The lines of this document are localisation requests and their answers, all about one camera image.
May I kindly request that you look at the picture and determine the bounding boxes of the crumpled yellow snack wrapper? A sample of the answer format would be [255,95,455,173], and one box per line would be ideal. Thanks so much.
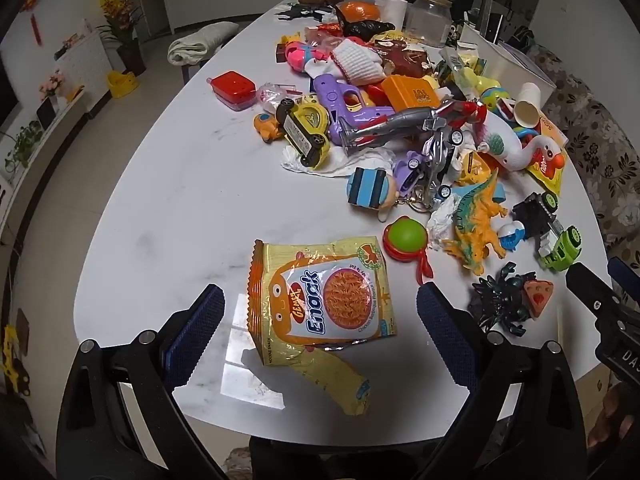
[292,346,373,417]

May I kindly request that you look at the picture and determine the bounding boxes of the potted yellow flowers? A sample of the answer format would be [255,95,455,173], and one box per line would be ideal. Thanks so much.
[96,0,148,77]

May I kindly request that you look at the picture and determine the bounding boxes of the green trailing plant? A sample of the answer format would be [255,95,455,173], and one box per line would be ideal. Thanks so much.
[4,120,46,173]

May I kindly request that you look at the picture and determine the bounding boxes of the yellow toy excavator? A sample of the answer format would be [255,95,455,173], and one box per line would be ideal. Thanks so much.
[0,325,32,397]

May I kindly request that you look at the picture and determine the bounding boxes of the black toy truck green wheels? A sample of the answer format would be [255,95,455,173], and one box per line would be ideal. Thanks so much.
[510,191,560,241]

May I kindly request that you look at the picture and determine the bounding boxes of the small blue white figure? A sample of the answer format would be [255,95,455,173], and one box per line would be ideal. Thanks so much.
[497,220,526,252]

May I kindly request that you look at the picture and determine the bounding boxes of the yellow toy car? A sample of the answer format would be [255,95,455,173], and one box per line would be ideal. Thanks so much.
[275,97,332,170]

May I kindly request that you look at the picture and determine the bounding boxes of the clear spout pouch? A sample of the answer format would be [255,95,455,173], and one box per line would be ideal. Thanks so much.
[435,47,468,86]

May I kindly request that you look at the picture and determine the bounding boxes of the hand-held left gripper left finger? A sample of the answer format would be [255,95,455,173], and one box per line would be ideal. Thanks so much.
[56,284,228,480]

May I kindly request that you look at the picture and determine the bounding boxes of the floral sofa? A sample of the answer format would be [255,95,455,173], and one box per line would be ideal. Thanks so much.
[510,30,640,266]

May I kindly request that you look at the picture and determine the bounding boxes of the glass jar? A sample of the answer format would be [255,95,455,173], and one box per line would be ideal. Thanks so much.
[403,0,455,49]

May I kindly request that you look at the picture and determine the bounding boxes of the large crumpled white tissue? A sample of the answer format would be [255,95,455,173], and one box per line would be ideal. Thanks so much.
[280,144,396,178]

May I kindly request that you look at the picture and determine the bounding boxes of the paper cup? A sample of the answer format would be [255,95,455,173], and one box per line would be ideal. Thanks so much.
[514,82,544,127]

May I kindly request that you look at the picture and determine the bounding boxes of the orange dinosaur toy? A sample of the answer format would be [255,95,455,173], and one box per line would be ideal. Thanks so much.
[441,166,509,276]

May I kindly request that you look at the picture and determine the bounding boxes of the black dragon toy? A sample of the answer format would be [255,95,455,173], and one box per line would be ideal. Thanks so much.
[276,4,336,22]

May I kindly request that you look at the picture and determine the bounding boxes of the orange toy box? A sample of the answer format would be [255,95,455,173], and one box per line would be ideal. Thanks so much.
[381,75,443,113]

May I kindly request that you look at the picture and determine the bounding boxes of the purple toy car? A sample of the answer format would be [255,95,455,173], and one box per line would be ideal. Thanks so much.
[392,150,432,196]

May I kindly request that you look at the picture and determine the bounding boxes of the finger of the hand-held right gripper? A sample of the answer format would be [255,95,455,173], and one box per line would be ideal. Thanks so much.
[607,257,640,307]
[565,261,627,332]

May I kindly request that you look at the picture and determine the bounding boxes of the white radiator cover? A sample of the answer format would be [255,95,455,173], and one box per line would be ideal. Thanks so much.
[52,27,113,108]

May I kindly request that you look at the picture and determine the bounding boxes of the folded white towel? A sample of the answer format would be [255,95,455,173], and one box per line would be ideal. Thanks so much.
[167,23,239,66]

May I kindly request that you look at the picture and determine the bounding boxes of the white goose toy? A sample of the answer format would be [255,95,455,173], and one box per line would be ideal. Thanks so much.
[475,110,568,181]

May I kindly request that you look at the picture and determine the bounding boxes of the small crumpled white tissue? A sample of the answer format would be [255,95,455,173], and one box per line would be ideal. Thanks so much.
[425,195,463,252]

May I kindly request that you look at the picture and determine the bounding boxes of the yellow green carton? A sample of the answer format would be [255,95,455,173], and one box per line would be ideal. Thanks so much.
[465,42,489,77]

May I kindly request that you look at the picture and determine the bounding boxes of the red lidded box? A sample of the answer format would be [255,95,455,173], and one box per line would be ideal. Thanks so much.
[206,70,257,111]

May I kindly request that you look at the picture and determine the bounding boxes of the orange bagged item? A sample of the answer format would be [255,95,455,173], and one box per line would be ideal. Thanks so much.
[336,1,382,26]

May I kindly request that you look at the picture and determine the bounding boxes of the red knot wall ornament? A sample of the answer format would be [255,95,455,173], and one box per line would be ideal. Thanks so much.
[22,0,43,45]

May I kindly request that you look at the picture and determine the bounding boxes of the pink doll toy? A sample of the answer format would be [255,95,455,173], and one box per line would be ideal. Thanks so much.
[284,40,335,75]

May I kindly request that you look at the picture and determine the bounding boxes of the white knitted glove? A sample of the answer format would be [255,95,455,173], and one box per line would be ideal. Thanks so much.
[330,40,387,86]

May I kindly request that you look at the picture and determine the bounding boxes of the small black screen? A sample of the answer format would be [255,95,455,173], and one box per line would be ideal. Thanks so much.
[36,97,57,129]

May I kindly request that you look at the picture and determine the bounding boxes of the brown snack bag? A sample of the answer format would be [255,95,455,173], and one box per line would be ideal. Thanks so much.
[372,40,435,79]

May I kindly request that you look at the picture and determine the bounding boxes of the clear plastic bag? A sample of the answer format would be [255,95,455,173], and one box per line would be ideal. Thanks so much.
[256,81,303,117]

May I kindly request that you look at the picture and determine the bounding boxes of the black green bag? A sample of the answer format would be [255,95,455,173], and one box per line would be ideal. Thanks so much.
[510,27,537,54]

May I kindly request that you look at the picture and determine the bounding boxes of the green red yo-yo toy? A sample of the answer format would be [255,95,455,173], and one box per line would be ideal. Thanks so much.
[382,216,436,286]

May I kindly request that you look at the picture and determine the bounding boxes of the cheese wedge toy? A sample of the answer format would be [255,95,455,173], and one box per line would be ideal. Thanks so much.
[521,280,555,320]

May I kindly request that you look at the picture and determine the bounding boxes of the blue striped doll head keychain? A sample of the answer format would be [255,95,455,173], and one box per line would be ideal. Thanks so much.
[346,166,399,222]

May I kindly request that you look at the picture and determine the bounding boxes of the person's right hand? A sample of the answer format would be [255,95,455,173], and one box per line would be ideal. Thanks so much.
[586,382,640,454]

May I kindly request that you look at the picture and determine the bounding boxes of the yellow duck toy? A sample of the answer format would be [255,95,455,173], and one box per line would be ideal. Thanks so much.
[450,65,501,97]

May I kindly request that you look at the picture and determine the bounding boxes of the yellow orange noodle snack packet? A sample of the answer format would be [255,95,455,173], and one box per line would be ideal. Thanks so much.
[247,237,399,367]

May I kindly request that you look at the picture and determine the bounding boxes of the silver toy car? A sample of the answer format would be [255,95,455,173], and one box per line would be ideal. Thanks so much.
[419,130,468,203]

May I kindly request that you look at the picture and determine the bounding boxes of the small orange toy figure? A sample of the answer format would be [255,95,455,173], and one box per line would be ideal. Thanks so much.
[253,112,281,145]

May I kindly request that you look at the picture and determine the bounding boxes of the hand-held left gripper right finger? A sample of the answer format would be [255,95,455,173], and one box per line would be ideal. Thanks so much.
[416,282,588,480]

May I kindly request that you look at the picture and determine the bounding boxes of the purple toy gun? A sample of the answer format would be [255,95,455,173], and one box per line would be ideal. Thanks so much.
[313,73,396,150]

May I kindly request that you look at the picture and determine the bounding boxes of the pink artificial flowers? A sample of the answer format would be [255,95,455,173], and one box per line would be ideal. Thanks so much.
[39,70,68,101]

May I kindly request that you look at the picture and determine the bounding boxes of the white storage box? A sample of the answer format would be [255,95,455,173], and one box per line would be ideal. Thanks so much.
[457,22,557,107]

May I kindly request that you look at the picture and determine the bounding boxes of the yellow potty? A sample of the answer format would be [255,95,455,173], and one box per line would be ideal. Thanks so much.
[107,70,140,99]

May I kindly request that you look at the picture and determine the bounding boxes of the colourful ball toy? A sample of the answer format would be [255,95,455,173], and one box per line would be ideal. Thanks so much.
[479,85,513,113]

